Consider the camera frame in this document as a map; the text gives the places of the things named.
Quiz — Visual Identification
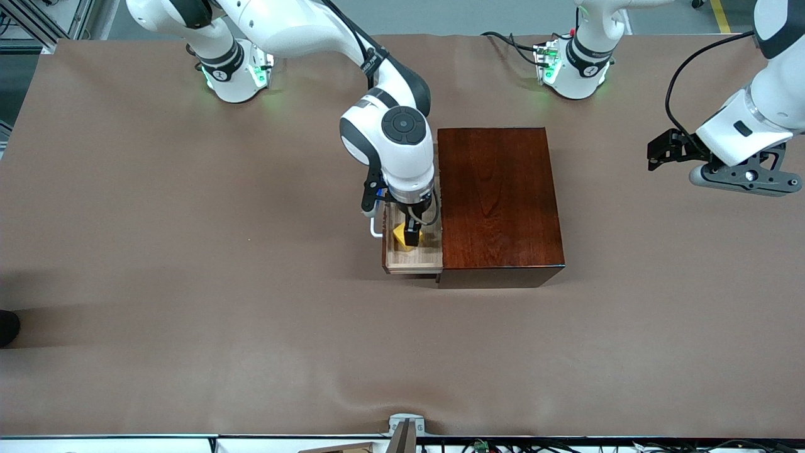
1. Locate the light brown board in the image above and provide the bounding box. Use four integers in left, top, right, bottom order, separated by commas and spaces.
297, 442, 378, 453

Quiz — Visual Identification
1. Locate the white table edge rail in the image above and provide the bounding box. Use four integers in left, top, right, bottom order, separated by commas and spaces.
0, 434, 805, 453

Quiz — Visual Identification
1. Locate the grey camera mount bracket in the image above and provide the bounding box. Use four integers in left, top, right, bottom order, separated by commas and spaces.
388, 413, 426, 453

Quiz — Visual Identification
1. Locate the light wood drawer white handle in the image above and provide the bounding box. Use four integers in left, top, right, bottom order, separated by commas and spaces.
370, 204, 444, 276

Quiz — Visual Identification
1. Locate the yellow cube block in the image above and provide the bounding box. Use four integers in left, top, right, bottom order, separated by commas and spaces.
393, 225, 423, 252

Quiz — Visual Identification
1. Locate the large table cover sheet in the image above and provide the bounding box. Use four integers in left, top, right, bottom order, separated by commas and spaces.
0, 33, 805, 438

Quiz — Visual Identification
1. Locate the aluminium frame structure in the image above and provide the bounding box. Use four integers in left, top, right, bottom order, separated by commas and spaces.
0, 0, 120, 54

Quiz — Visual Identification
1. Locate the black cable bundle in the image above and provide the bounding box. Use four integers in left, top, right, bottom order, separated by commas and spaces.
434, 439, 805, 453

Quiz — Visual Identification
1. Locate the black left arm base cable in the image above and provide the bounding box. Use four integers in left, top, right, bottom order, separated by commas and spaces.
481, 31, 543, 67

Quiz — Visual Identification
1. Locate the black rounded object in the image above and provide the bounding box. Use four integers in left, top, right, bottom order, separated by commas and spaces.
0, 310, 21, 348

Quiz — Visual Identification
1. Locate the dark wooden drawer cabinet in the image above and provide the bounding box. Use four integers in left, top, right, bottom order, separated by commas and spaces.
437, 127, 565, 289

